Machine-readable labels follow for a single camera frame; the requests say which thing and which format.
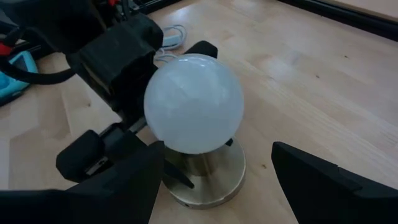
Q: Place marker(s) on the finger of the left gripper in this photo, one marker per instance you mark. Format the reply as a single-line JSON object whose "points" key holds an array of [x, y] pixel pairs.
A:
{"points": [[177, 175], [229, 142]]}

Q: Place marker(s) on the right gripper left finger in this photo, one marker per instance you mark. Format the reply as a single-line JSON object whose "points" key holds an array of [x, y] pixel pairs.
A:
{"points": [[93, 205]]}

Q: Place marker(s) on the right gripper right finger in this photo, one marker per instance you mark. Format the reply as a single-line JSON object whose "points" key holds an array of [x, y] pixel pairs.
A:
{"points": [[335, 202]]}

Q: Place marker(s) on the metal lamp socket stand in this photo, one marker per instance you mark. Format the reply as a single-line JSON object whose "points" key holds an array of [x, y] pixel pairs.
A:
{"points": [[214, 183]]}

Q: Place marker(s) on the white lightbulb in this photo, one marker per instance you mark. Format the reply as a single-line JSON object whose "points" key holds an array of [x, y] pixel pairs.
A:
{"points": [[192, 102]]}

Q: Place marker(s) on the teal calculator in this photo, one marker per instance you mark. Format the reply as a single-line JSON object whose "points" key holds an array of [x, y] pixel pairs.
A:
{"points": [[15, 84]]}

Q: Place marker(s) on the tan wooden desk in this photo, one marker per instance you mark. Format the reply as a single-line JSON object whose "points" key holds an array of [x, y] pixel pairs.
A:
{"points": [[373, 6]]}

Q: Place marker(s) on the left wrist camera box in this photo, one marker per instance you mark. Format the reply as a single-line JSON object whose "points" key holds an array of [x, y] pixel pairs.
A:
{"points": [[121, 59]]}

